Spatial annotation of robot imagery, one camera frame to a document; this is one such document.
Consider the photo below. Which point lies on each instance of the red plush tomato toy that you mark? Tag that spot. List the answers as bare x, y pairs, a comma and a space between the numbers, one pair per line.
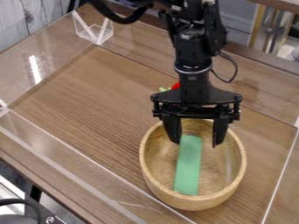
172, 87

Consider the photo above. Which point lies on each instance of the clear acrylic front panel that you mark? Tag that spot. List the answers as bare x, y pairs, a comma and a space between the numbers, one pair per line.
87, 188

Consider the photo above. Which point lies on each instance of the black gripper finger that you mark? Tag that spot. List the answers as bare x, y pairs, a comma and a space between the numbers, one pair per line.
172, 127
219, 129

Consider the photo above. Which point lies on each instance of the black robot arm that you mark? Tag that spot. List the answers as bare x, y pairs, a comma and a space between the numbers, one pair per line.
199, 36

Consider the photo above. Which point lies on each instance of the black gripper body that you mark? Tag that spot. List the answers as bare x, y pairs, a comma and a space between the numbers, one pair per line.
196, 99

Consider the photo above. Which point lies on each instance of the brown wooden bowl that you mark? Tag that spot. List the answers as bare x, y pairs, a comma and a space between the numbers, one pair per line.
222, 172

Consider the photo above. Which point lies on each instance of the gold metal chair frame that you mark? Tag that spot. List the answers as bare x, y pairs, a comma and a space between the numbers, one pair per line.
271, 27

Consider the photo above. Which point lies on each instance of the black table leg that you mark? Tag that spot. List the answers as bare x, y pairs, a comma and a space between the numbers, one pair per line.
35, 193

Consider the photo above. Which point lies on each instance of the green flat stick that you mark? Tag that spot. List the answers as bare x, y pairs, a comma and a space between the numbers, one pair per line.
188, 164

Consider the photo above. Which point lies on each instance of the clear acrylic corner bracket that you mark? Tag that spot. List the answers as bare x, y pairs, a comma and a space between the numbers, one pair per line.
94, 33

